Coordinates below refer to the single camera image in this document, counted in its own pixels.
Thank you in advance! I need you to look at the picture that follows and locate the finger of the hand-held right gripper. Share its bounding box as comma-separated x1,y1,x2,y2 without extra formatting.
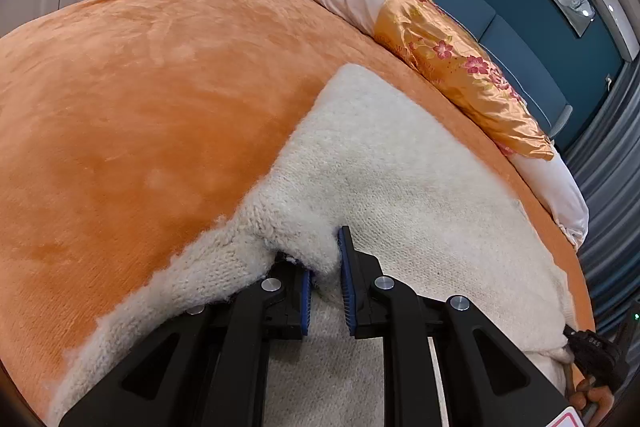
564,326,626,380

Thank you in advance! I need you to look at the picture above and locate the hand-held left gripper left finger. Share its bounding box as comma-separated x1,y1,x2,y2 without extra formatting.
59,256,315,427

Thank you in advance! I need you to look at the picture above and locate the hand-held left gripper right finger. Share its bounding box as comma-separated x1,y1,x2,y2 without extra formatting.
337,226,568,427

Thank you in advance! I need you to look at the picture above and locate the white knit sweater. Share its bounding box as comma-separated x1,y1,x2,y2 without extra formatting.
47,64,581,427

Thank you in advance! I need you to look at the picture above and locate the person's right hand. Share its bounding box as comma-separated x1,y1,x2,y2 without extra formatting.
565,364,615,414

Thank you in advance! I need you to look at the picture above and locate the grey striped curtain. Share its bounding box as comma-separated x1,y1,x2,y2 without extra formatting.
562,57,640,333

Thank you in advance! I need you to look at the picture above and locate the orange floral satin cloth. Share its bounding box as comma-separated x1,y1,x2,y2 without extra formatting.
374,0,556,158

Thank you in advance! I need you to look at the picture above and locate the orange plush blanket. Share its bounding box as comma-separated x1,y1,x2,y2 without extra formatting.
0,0,597,427

